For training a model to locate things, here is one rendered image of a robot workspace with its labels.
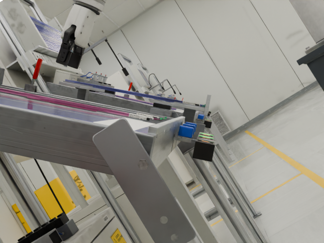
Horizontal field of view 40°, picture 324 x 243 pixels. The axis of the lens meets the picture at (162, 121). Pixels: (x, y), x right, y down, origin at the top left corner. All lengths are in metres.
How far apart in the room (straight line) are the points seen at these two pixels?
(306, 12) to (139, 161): 0.79
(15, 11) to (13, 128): 1.78
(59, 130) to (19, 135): 0.06
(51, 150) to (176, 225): 0.20
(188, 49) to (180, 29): 0.43
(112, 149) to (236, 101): 8.16
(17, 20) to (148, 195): 1.90
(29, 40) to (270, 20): 6.97
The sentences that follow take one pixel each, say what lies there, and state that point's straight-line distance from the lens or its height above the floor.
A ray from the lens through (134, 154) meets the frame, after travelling 0.54.
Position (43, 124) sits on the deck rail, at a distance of 0.61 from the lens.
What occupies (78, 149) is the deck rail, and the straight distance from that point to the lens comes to 0.60.
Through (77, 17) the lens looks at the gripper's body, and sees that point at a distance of 1.19.
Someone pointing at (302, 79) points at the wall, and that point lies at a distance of 8.85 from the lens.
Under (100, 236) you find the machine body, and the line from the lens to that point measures 1.15.
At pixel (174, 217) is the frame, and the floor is 0.62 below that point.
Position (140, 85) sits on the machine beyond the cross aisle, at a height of 1.42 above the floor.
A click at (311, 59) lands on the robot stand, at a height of 0.68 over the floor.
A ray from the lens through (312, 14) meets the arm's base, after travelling 1.21.
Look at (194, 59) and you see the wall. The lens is 8.72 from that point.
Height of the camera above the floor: 0.71
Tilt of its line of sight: 2 degrees up
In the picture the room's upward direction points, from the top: 32 degrees counter-clockwise
